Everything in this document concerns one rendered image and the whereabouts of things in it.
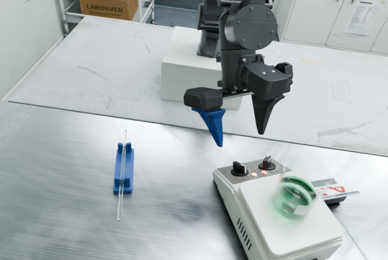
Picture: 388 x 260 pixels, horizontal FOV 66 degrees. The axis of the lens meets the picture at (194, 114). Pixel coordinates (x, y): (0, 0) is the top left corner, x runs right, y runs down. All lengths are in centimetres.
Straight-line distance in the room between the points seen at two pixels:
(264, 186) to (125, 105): 39
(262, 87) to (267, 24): 9
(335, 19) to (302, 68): 205
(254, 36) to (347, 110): 52
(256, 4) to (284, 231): 31
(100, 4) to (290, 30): 165
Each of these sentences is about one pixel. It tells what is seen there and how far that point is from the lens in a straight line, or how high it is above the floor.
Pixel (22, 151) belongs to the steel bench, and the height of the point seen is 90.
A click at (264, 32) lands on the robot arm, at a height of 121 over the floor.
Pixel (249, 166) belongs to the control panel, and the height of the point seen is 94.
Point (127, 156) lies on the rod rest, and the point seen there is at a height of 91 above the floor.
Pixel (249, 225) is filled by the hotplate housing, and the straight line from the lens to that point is 48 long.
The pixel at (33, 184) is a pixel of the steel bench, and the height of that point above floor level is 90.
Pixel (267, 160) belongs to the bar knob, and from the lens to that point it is 57.
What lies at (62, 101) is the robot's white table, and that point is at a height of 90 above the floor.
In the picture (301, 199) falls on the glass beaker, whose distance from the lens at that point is 43.
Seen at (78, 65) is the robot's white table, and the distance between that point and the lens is 89.
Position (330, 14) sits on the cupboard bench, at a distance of 298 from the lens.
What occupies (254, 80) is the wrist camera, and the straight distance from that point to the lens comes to 45.
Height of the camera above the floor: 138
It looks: 42 degrees down
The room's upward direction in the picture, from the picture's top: 7 degrees clockwise
